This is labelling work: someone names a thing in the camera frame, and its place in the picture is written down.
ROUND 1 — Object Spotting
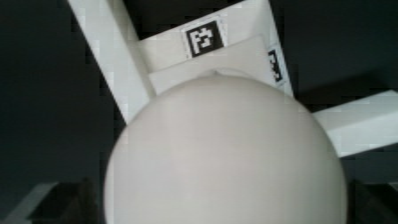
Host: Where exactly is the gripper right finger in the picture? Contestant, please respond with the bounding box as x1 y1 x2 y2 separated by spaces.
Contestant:
347 180 398 224

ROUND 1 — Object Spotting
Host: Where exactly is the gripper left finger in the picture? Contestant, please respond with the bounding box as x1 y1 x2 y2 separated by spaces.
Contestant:
0 181 103 224

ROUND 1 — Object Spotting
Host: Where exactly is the white lamp bulb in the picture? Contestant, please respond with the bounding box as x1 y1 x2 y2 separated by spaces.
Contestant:
105 74 347 224

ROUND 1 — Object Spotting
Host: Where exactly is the white lamp base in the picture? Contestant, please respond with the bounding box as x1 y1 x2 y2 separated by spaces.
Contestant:
140 0 293 95

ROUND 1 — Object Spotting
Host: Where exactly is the white right fence rail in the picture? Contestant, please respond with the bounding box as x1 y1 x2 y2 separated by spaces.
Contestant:
313 90 398 157

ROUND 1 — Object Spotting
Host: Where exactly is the white fence rail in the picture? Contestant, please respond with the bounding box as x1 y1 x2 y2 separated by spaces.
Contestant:
313 90 398 157
68 0 156 122

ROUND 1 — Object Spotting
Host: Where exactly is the white front fence rail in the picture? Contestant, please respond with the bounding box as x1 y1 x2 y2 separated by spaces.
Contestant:
68 0 156 122

